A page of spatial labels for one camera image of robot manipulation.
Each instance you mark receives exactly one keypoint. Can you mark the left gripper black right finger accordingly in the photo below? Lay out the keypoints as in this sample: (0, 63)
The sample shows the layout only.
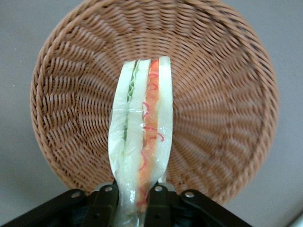
(163, 208)

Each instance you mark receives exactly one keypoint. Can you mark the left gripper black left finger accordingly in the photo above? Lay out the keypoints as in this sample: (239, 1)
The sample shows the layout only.
(101, 208)

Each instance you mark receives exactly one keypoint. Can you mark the plastic triangle sandwich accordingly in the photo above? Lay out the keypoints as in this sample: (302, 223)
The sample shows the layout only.
(142, 118)

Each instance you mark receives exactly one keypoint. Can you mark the brown round wicker basket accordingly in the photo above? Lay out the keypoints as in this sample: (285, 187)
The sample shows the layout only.
(213, 106)

